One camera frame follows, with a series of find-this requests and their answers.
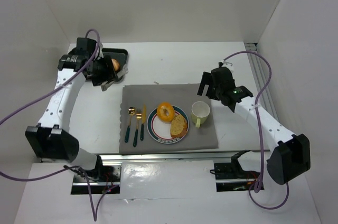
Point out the gold fork green handle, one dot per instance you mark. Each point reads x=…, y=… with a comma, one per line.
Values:
x=138, y=118

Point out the aluminium front rail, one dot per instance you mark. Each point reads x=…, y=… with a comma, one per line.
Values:
x=169, y=156

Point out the orange glazed donut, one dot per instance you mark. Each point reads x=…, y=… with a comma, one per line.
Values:
x=165, y=112

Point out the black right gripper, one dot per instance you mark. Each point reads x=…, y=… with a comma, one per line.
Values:
x=209, y=86

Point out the black rectangular tray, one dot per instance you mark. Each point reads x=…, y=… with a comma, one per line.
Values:
x=121, y=55

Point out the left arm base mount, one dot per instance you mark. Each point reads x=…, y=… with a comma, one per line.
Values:
x=108, y=182

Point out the gold knife green handle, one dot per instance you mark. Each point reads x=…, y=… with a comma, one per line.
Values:
x=143, y=122

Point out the white plate teal red rim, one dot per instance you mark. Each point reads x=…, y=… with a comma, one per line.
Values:
x=160, y=131

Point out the grey cloth placemat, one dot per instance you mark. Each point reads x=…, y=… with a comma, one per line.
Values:
x=183, y=96

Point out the orange round bun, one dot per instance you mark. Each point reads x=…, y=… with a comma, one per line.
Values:
x=116, y=65

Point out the gold spoon green handle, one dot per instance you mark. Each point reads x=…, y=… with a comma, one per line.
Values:
x=131, y=112

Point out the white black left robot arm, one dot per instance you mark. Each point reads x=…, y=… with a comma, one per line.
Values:
x=87, y=62

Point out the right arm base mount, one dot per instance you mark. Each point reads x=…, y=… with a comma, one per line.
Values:
x=231, y=177

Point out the seeded bread slice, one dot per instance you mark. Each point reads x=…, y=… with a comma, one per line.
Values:
x=178, y=127

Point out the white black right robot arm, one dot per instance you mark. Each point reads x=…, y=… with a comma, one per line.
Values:
x=290, y=153

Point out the aluminium side rail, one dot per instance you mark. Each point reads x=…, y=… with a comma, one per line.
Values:
x=260, y=77

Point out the pale green ceramic mug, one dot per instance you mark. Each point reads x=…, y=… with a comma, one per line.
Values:
x=199, y=113

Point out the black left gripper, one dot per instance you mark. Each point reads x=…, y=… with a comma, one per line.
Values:
x=110, y=71

